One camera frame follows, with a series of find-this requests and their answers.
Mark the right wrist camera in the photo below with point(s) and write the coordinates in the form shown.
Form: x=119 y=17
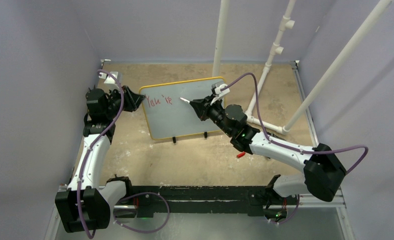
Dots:
x=219 y=91

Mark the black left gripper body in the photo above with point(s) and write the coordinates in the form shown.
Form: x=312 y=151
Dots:
x=114 y=103

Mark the yellow framed whiteboard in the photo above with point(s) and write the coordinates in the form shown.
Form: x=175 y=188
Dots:
x=169 y=117

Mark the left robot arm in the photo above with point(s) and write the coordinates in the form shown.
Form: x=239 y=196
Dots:
x=91 y=165

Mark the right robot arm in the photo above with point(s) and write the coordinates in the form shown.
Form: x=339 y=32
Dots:
x=321 y=171

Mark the red whiteboard marker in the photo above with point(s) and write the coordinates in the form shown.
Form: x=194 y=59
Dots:
x=185 y=100

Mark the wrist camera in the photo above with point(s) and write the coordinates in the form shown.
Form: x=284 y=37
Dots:
x=219 y=91
x=111 y=80

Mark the white PVC pipe frame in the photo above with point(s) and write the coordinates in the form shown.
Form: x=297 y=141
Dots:
x=286 y=23

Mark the aluminium front rail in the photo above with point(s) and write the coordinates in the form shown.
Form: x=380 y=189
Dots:
x=303 y=201

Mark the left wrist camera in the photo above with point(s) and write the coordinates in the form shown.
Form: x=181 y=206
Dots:
x=111 y=80

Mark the red marker cap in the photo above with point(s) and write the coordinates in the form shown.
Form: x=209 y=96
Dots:
x=240 y=155

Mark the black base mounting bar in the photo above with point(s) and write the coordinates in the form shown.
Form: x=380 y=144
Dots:
x=254 y=201

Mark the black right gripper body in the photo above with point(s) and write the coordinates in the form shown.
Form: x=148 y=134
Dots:
x=215 y=110

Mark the white diagonal pole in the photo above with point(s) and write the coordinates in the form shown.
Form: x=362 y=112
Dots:
x=369 y=22

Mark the white vertical pole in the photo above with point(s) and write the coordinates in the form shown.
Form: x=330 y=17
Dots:
x=220 y=35

